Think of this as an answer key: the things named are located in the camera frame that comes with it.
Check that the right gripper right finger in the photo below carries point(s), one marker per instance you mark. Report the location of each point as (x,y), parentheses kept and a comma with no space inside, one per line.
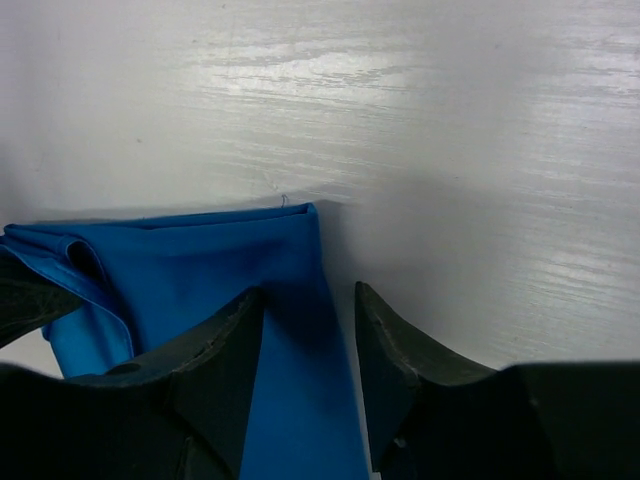
(432,413)

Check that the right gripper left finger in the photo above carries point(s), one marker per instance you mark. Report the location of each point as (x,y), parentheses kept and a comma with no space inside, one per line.
(179,411)

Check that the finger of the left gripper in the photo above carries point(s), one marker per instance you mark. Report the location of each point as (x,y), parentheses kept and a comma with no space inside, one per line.
(29,301)

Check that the blue cloth napkin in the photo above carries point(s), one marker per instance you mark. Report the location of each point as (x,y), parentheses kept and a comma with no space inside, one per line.
(144,282)

